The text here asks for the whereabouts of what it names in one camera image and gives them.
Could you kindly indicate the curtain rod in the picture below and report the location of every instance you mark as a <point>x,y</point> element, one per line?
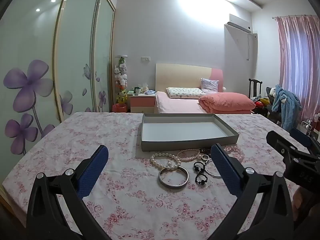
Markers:
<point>292,17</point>

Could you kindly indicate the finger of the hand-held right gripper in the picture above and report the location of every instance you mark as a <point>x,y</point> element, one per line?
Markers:
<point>282,146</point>
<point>301,137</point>

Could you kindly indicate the red and yellow bag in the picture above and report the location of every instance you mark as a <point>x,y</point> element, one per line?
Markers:
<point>262,103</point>

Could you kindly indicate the grey cardboard tray box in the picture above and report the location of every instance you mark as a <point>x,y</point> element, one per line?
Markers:
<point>187,143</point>

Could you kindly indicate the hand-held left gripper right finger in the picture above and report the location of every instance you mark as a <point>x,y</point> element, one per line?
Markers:
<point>223,165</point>

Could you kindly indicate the purple pillow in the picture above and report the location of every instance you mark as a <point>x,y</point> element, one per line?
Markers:
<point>210,85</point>

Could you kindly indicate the pink and white nightstand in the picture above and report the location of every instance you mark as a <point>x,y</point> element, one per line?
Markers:
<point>141,102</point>

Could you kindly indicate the thin silver bangle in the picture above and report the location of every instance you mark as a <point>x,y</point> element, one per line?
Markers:
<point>212,174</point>

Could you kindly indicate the pink floral tablecloth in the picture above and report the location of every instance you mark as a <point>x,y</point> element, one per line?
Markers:
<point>125,205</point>

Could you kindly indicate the flower print sliding wardrobe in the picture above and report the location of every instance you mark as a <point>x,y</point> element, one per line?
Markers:
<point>37,67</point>

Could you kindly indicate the red basin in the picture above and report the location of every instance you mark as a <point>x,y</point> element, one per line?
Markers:
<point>119,108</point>

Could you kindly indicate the dark wooden chair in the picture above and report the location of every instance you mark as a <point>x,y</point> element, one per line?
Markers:
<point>255,87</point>

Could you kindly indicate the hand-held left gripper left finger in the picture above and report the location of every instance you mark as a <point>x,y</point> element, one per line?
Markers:
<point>93,166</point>

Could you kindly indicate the white patterned pillow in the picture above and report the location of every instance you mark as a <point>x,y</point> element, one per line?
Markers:
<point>185,93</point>

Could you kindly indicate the bed with pink sheet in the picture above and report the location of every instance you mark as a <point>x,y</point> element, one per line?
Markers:
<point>175,103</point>

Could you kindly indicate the person's right hand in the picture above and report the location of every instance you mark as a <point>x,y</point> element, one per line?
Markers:
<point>298,205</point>

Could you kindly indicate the white air conditioner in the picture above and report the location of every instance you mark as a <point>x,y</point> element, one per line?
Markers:
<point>238,25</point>

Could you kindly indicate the beige and pink headboard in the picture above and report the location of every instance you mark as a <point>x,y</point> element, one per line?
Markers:
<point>182,76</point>

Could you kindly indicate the tissue box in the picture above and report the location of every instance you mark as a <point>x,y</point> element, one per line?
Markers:
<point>145,88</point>

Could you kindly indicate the white wall socket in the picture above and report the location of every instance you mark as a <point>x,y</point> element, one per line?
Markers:
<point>145,58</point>

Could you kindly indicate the pink curtain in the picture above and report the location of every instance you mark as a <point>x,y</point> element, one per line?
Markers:
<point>297,67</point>

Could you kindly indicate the folded pink duvet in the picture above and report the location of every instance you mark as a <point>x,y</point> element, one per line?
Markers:
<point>227,102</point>

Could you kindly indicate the blue fleece robe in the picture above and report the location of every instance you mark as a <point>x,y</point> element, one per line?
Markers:
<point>285,105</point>

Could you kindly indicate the wide silver bangle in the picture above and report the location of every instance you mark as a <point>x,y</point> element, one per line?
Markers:
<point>172,186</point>

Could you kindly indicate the white mug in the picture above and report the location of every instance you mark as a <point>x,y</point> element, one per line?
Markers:
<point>138,91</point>

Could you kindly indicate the plush toy tower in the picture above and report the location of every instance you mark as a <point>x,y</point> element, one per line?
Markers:
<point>122,80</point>

